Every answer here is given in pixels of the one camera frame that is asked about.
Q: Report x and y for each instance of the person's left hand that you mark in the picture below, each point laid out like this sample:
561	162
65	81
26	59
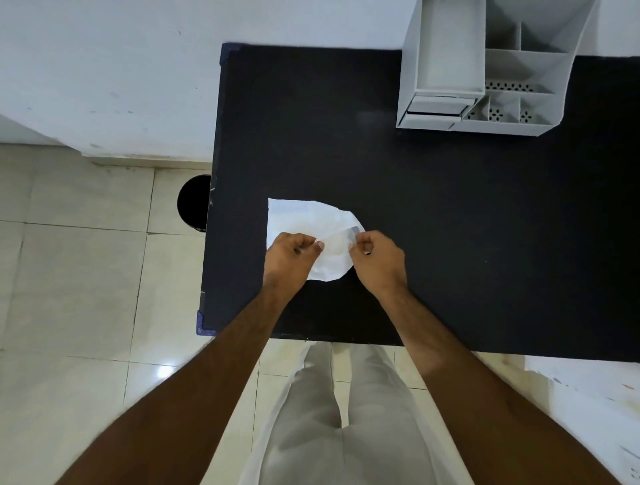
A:
286	259

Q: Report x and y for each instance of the person's right hand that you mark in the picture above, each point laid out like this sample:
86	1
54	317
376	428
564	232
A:
381	260

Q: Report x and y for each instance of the person's left thumb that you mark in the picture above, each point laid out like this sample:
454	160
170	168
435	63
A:
315	247

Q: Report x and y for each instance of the person's right thumb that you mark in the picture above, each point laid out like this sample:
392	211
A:
361	251

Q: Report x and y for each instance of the white paper sheet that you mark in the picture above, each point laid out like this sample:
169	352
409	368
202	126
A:
320	227

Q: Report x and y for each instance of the person's right forearm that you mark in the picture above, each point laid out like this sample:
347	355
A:
480	394

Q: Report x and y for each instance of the person's left forearm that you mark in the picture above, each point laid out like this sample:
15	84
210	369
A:
185	394

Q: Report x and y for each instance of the black table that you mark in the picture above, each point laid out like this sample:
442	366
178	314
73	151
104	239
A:
425	200

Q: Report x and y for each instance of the black waste bin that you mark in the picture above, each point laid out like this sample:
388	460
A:
194	202

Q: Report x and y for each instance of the person's light grey trousers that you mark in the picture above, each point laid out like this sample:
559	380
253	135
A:
345	419

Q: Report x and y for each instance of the white desk organizer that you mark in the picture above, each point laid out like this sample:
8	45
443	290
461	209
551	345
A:
492	65

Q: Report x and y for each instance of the white furniture surface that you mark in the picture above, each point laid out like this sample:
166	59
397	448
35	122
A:
595	399

